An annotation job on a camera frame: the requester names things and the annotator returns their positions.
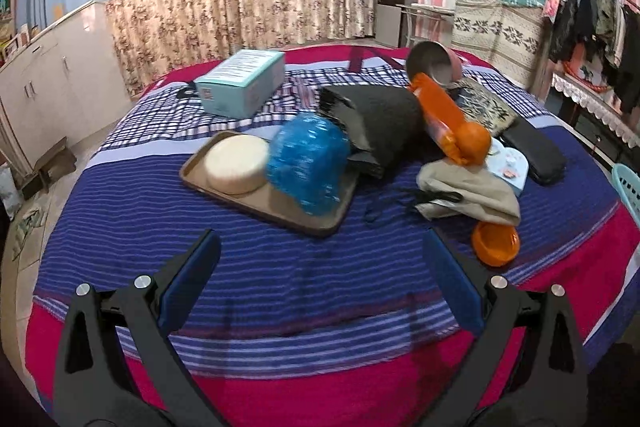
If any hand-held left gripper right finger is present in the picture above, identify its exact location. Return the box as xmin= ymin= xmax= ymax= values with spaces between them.
xmin=422 ymin=229 xmax=591 ymax=427

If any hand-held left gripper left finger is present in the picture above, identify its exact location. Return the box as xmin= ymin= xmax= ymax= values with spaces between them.
xmin=52 ymin=229 xmax=223 ymax=427

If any orange plastic cap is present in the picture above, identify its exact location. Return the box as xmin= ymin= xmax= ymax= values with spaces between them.
xmin=471 ymin=222 xmax=521 ymax=268

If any white round disc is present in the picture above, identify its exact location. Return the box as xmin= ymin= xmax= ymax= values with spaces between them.
xmin=204 ymin=135 xmax=271 ymax=196

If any blue plastic wrapper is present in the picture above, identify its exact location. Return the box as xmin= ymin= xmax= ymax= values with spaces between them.
xmin=266 ymin=114 xmax=351 ymax=217

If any orange plastic bottle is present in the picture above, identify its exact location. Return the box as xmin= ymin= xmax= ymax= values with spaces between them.
xmin=407 ymin=73 xmax=493 ymax=166

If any striped blue red blanket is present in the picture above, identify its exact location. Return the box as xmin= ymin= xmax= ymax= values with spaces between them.
xmin=25 ymin=44 xmax=640 ymax=427

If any brown phone case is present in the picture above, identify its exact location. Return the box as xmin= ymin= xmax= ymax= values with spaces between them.
xmin=179 ymin=130 xmax=360 ymax=238

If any light blue card package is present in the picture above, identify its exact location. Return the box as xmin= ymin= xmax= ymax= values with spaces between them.
xmin=484 ymin=138 xmax=531 ymax=198

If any black zip case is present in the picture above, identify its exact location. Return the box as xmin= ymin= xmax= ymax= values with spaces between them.
xmin=500 ymin=119 xmax=568 ymax=185

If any green patterned cloth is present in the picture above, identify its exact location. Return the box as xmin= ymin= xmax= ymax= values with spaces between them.
xmin=10 ymin=204 xmax=48 ymax=258

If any black felt bag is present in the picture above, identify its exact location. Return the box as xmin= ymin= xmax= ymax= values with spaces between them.
xmin=318 ymin=85 xmax=441 ymax=180

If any patterned fabric pouch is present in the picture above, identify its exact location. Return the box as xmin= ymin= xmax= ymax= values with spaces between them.
xmin=452 ymin=79 xmax=518 ymax=138

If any brown cardboard box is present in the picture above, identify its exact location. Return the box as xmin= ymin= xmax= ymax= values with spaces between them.
xmin=20 ymin=137 xmax=76 ymax=200

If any teal plastic basket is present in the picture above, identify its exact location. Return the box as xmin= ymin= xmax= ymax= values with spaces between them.
xmin=611 ymin=163 xmax=640 ymax=228

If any teal cardboard box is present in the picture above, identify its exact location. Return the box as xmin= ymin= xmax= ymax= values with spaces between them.
xmin=193 ymin=49 xmax=286 ymax=120

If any white plastic bag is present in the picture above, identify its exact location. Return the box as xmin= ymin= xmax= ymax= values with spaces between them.
xmin=0 ymin=164 xmax=23 ymax=220

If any white lace table cloth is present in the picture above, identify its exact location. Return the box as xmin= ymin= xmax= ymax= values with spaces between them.
xmin=550 ymin=72 xmax=640 ymax=135

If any cream cabinet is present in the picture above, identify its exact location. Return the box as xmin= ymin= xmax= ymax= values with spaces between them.
xmin=0 ymin=0 xmax=133 ymax=172

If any beige patterned cover cloth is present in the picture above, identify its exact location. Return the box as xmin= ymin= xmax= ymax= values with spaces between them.
xmin=451 ymin=0 xmax=551 ymax=90

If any small white table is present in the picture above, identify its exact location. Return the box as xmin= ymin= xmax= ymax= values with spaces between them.
xmin=396 ymin=3 xmax=456 ymax=48

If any grey water dispenser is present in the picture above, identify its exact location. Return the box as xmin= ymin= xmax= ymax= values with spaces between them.
xmin=375 ymin=0 xmax=420 ymax=48

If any row of hanging clothes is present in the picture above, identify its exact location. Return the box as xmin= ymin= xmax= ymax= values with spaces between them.
xmin=545 ymin=0 xmax=640 ymax=118

